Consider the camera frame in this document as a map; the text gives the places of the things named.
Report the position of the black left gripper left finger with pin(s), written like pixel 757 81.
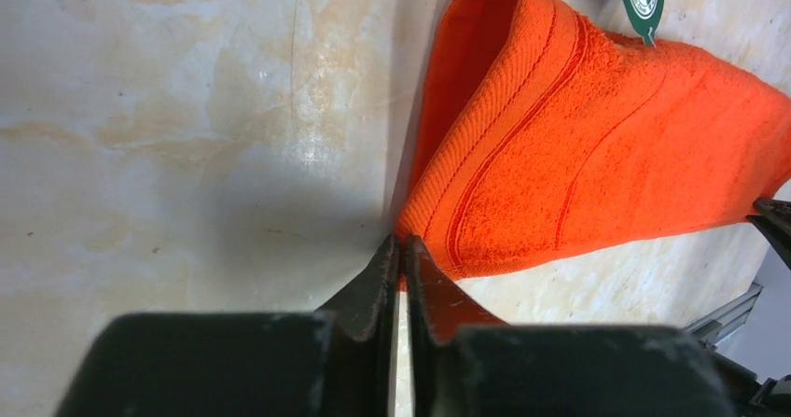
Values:
pixel 338 360

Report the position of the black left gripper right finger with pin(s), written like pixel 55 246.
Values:
pixel 468 362

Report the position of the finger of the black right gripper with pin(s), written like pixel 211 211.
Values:
pixel 772 220

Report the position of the orange towel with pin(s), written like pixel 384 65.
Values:
pixel 543 136

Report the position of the aluminium frame rail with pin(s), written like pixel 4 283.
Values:
pixel 722 322

